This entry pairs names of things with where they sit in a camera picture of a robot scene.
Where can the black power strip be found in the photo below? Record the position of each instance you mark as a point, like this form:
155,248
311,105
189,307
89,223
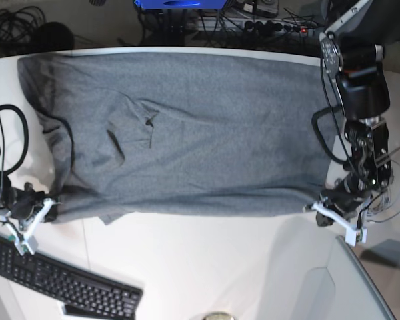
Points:
304,28

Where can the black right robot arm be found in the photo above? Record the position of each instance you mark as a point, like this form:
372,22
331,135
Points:
5,173

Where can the grey t-shirt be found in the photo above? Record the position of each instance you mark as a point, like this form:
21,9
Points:
177,133

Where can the grey monitor edge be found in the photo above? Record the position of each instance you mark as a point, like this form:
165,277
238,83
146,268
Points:
379,267

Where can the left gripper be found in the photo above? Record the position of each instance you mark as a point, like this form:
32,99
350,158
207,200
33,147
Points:
344,199

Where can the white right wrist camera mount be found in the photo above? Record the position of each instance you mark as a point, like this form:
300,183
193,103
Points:
30,226

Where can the round brass object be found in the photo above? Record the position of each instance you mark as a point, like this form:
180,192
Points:
218,315

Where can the black keyboard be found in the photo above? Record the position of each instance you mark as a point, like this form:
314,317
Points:
90,294

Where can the blue box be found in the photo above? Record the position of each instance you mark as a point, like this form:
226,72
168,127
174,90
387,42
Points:
180,4

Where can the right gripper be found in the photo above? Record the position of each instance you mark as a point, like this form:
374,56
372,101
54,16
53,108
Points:
24,205

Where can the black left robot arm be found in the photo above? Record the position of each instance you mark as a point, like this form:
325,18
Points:
352,45

